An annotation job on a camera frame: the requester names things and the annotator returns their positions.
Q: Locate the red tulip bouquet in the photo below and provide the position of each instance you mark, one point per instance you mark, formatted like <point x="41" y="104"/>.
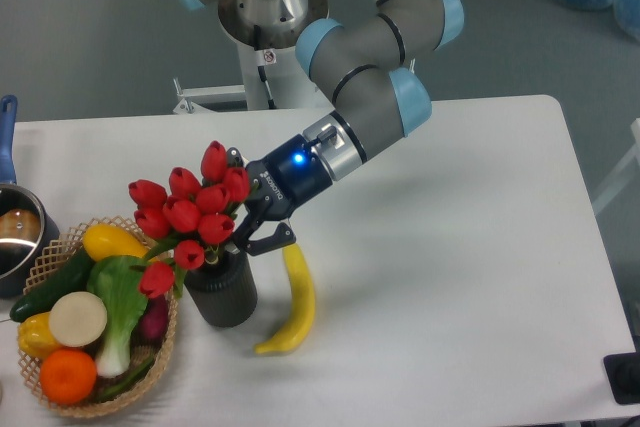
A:
<point x="191" y="221"/>

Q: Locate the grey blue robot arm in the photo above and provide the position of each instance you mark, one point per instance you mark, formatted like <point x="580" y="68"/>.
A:
<point x="364" y="73"/>

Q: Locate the yellow banana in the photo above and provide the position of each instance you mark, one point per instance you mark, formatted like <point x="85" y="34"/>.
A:
<point x="294" y="331"/>

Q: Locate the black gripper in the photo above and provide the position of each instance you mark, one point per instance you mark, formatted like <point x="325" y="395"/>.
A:
<point x="285" y="179"/>

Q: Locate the purple red onion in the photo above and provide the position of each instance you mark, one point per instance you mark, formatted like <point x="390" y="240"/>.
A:
<point x="154" y="322"/>

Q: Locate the black device at edge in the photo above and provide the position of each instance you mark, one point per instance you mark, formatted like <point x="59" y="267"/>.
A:
<point x="623" y="376"/>

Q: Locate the orange fruit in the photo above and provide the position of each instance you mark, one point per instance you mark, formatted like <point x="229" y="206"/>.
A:
<point x="68" y="376"/>

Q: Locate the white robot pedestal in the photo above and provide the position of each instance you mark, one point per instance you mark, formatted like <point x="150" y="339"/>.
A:
<point x="265" y="33"/>

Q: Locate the green chili pepper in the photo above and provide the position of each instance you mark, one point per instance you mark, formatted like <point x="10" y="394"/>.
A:
<point x="139" y="372"/>

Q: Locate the green bok choy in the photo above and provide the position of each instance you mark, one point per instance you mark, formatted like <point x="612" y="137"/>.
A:
<point x="115" y="280"/>

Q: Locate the dark green cucumber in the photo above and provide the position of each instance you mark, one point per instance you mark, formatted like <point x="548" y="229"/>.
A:
<point x="70" y="277"/>

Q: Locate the yellow bell pepper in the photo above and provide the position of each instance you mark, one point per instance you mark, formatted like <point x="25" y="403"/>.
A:
<point x="35" y="337"/>

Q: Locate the yellow squash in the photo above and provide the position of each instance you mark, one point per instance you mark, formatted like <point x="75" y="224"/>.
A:
<point x="102" y="240"/>

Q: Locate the dark ribbed vase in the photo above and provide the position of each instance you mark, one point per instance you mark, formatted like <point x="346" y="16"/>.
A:
<point x="226" y="294"/>

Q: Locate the blue handled saucepan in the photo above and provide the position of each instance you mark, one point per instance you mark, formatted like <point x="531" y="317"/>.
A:
<point x="26" y="227"/>

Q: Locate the woven wicker basket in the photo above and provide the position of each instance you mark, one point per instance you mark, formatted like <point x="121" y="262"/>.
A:
<point x="53" y="257"/>

